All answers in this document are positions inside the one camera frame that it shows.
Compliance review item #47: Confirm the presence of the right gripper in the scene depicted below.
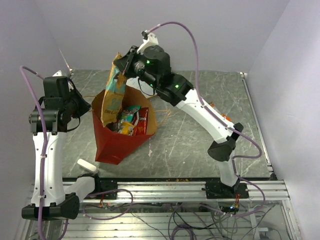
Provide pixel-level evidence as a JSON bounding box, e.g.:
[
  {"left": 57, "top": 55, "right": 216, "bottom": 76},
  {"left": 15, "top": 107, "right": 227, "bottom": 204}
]
[{"left": 114, "top": 45, "right": 160, "bottom": 90}]

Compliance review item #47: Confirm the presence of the tan kettle chips bag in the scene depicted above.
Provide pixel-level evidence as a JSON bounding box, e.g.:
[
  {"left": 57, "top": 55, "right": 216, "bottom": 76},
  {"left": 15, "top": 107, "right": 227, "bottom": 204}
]
[{"left": 100, "top": 63, "right": 128, "bottom": 127}]

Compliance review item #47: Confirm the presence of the red paper bag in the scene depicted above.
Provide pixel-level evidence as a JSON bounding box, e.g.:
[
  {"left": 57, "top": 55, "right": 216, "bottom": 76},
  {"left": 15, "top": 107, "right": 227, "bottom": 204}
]
[{"left": 91, "top": 86, "right": 158, "bottom": 165}]

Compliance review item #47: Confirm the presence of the orange snack bag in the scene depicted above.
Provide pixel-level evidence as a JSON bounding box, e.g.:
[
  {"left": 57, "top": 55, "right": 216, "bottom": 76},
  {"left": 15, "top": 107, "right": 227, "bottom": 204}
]
[{"left": 208, "top": 102, "right": 232, "bottom": 122}]

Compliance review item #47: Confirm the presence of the red Doritos bag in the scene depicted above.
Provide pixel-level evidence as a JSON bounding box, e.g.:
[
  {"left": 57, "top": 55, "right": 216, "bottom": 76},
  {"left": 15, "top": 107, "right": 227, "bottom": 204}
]
[{"left": 132, "top": 107, "right": 149, "bottom": 136}]

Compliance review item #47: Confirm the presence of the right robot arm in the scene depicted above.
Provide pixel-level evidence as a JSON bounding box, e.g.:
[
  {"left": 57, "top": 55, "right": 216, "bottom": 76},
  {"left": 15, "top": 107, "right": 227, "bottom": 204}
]
[{"left": 113, "top": 45, "right": 244, "bottom": 198}]

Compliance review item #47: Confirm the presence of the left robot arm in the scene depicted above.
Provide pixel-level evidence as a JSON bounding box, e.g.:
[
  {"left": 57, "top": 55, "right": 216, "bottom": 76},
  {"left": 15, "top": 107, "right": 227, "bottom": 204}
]
[{"left": 21, "top": 76, "right": 102, "bottom": 221}]

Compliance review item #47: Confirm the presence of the teal snack bag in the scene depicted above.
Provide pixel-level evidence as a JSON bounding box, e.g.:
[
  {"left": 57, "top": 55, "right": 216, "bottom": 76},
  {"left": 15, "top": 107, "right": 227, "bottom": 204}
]
[{"left": 118, "top": 105, "right": 141, "bottom": 123}]

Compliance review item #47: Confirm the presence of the yellow snack bag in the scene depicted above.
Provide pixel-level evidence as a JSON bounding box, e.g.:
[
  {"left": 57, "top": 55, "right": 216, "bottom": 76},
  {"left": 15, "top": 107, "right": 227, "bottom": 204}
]
[{"left": 118, "top": 121, "right": 135, "bottom": 136}]

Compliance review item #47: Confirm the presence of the white object at table edge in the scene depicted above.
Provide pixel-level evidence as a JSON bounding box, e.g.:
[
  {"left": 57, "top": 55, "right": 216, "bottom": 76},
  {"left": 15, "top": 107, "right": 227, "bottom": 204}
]
[{"left": 76, "top": 158, "right": 99, "bottom": 174}]

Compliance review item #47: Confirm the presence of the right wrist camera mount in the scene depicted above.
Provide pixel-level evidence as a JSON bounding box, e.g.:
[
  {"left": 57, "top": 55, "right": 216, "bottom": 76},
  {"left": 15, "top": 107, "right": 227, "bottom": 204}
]
[{"left": 137, "top": 30, "right": 159, "bottom": 54}]

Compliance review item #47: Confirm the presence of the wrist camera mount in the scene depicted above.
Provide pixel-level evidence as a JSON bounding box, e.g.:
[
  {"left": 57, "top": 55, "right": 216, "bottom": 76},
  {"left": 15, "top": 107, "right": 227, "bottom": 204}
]
[
  {"left": 137, "top": 30, "right": 159, "bottom": 54},
  {"left": 52, "top": 70, "right": 64, "bottom": 77}
]

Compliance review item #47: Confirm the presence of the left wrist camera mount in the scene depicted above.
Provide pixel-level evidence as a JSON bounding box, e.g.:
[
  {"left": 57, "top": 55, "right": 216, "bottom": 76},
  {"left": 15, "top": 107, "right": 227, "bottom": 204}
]
[{"left": 52, "top": 70, "right": 64, "bottom": 77}]

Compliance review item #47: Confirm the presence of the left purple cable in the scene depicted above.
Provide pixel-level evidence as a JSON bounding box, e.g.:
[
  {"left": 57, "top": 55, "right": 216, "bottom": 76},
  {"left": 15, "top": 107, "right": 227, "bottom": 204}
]
[{"left": 19, "top": 65, "right": 70, "bottom": 240}]

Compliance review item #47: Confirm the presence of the purple cable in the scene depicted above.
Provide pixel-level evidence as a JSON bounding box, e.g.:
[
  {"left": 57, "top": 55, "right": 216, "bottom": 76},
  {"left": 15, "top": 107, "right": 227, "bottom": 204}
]
[
  {"left": 147, "top": 21, "right": 266, "bottom": 218},
  {"left": 19, "top": 65, "right": 70, "bottom": 240}
]

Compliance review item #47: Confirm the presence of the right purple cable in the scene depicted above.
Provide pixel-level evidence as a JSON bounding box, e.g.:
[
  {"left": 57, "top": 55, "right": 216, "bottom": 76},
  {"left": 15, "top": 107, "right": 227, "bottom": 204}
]
[{"left": 147, "top": 21, "right": 266, "bottom": 218}]

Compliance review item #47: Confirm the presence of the aluminium rail frame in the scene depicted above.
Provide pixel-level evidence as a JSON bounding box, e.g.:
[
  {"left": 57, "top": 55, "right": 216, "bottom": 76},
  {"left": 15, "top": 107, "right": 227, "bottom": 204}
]
[{"left": 21, "top": 174, "right": 302, "bottom": 240}]

